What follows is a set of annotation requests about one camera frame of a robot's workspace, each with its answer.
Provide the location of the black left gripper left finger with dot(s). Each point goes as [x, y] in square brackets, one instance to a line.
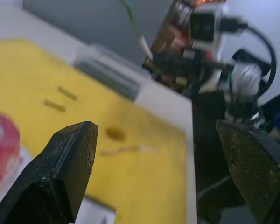
[49, 177]

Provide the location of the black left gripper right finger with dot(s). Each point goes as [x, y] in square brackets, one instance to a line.
[256, 163]

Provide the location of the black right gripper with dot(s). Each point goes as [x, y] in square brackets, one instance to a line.
[175, 67]

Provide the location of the red and white cake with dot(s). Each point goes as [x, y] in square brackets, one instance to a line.
[3, 151]

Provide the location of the white matchbox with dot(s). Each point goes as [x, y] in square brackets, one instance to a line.
[95, 211]

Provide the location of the brown wooden rack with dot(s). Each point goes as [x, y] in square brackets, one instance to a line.
[172, 25]

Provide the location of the grey ribbed clear box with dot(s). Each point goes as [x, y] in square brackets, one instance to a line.
[107, 72]

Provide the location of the small golden candle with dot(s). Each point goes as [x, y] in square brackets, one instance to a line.
[53, 105]

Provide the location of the wooden match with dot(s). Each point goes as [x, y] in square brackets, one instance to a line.
[128, 150]

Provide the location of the yellow table mat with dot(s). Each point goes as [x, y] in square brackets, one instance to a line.
[140, 177]

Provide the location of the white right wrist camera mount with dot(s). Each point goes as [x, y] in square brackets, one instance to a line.
[207, 35]

